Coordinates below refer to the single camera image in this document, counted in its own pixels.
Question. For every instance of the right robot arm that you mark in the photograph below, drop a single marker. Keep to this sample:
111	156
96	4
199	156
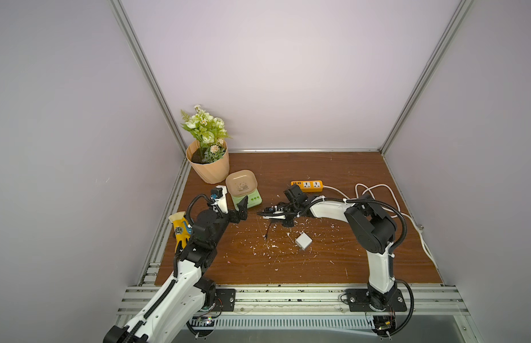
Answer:
378	227

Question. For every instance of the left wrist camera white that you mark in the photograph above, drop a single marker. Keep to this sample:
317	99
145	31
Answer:
218	196

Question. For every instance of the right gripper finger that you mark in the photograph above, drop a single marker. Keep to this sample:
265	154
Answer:
273	210
283	219

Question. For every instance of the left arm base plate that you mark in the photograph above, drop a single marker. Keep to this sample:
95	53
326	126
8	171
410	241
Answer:
219	300

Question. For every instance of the orange power strip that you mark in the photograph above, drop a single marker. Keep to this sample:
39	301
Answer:
314	186

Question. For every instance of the green electronic scale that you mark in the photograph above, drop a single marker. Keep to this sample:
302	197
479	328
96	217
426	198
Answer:
254	199

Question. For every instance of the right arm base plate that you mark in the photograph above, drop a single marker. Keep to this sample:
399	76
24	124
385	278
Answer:
361	300

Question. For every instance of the aluminium front rail frame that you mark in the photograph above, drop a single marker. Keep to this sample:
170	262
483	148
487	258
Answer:
325	307

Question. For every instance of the artificial green white flowers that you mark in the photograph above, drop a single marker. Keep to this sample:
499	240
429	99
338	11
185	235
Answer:
209	131

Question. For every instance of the peach flower pot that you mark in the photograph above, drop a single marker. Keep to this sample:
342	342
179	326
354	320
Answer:
213	173

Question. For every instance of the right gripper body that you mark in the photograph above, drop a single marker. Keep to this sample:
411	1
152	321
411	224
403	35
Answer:
285	210

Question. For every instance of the white USB charger adapter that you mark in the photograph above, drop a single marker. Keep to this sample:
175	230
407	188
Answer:
303	241

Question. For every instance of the beige panda bowl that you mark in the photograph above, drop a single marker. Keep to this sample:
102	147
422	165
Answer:
241	183

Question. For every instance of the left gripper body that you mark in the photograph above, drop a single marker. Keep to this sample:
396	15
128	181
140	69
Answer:
233	219

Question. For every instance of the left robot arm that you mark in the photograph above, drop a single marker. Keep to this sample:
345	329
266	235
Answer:
186	291

